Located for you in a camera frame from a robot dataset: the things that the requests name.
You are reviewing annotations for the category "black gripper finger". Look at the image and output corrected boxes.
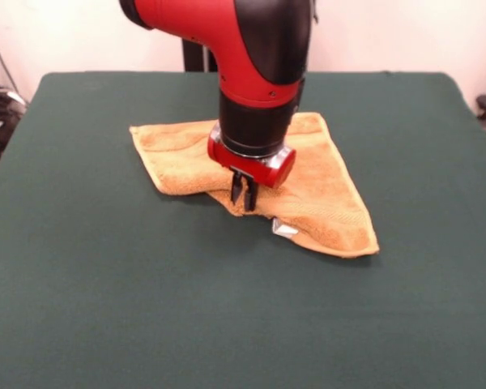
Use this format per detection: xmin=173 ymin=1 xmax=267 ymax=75
xmin=229 ymin=172 xmax=245 ymax=203
xmin=242 ymin=177 xmax=260 ymax=212

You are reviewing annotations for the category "dark green table cloth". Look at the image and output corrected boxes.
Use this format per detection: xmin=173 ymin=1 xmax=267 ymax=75
xmin=0 ymin=71 xmax=486 ymax=389

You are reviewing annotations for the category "tan terry towel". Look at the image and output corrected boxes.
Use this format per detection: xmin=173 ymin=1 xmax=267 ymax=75
xmin=129 ymin=112 xmax=381 ymax=259

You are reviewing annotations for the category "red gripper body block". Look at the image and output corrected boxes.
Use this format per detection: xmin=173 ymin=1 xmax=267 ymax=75
xmin=207 ymin=123 xmax=297 ymax=190

